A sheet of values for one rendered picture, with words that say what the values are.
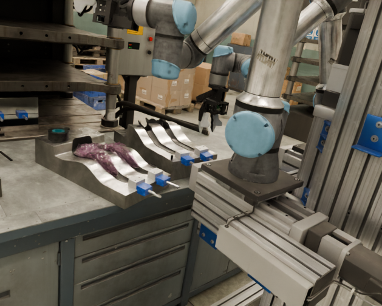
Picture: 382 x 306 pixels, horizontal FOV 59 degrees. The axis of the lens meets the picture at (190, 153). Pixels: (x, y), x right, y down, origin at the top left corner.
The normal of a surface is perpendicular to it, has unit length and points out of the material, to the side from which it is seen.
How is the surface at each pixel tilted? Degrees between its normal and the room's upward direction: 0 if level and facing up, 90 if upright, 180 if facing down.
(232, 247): 90
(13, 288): 90
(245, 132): 97
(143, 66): 90
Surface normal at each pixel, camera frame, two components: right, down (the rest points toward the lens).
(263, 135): -0.42, 0.39
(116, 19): -0.38, 0.15
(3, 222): 0.15, -0.92
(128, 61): 0.63, 0.36
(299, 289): -0.75, 0.13
